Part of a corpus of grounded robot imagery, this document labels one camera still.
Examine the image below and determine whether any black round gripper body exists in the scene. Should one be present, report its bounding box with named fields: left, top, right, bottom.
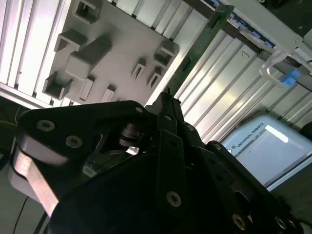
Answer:
left=46, top=151, right=244, bottom=234

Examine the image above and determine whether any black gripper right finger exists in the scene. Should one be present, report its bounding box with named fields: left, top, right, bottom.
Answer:
left=171, top=97, right=306, bottom=234

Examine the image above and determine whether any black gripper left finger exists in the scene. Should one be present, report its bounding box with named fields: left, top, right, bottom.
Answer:
left=8, top=92, right=190, bottom=218

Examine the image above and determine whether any green RAM stick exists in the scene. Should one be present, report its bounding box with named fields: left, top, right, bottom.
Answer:
left=167, top=4, right=236, bottom=95

